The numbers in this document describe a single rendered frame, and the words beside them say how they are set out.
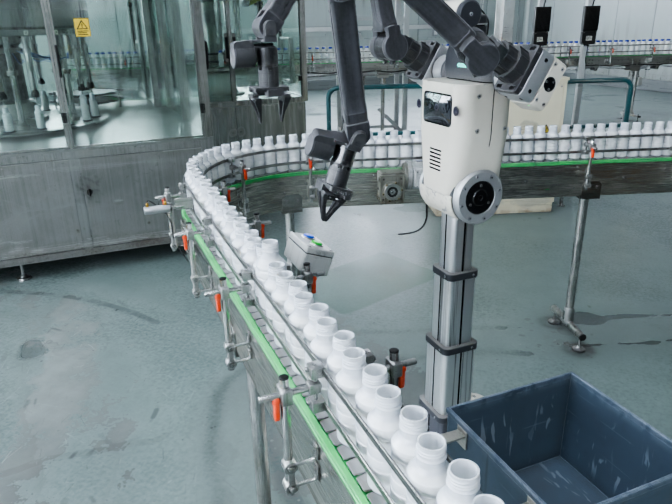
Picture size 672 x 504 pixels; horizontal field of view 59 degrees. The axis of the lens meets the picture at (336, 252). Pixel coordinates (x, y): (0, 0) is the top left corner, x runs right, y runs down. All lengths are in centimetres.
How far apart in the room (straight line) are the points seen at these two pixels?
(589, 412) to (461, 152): 73
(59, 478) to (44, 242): 218
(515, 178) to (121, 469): 219
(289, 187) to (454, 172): 130
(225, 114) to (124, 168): 222
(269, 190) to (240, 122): 370
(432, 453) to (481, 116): 107
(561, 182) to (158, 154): 269
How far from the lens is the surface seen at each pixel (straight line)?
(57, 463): 282
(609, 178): 327
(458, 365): 199
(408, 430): 83
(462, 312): 191
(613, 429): 135
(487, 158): 171
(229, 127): 646
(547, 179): 313
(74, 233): 453
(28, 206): 448
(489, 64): 147
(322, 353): 105
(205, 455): 265
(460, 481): 75
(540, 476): 144
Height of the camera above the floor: 166
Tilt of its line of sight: 21 degrees down
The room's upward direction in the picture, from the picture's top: 1 degrees counter-clockwise
